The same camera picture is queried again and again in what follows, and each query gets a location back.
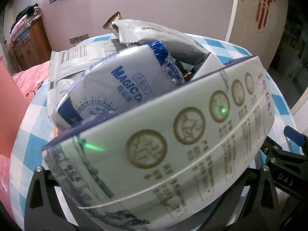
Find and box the pile of clothes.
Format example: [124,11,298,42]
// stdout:
[9,3,42,42]

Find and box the blue white checked tablecloth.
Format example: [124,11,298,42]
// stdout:
[10,34,304,231]

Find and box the red door decoration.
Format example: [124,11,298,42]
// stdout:
[255,0,277,29]

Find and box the grey labelled mailer bag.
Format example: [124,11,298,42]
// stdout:
[47,38,121,106]

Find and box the white door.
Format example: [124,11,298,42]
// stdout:
[225,0,289,64]

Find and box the large white gold-printed packet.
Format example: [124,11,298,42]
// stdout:
[42,53,276,231]

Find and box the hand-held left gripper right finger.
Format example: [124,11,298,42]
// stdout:
[217,166,285,231]

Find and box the white blue plastic packet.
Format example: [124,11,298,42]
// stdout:
[52,47,169,133]

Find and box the wooden cabinet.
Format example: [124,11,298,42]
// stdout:
[10,17,52,71]

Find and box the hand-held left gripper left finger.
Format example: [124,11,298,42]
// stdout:
[24,166,80,231]

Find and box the pink printed bedsheet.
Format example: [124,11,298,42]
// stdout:
[0,60,52,222]

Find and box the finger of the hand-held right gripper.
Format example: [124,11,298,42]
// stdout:
[262,125,308,167]

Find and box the grey courier bag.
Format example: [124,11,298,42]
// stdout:
[112,19,208,63]

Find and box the salmon pink panel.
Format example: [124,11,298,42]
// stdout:
[0,55,27,157]

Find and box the wall socket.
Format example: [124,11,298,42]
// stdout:
[69,34,89,45]

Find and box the brown gold wrapper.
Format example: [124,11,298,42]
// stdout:
[103,11,122,38]

